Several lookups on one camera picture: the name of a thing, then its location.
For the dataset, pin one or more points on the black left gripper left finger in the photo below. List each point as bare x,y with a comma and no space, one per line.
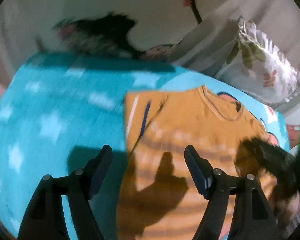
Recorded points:
44,216

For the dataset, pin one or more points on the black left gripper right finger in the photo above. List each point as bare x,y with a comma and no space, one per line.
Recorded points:
251,215

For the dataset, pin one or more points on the orange striped child shirt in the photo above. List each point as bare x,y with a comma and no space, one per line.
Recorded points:
158,198

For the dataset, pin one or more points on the red patterned cloth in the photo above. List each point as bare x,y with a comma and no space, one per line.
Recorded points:
293,135

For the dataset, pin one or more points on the turquoise cartoon fleece blanket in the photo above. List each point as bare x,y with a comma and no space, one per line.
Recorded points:
56,102

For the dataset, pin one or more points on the white floral pillow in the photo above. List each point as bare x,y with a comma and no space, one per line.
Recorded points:
257,67

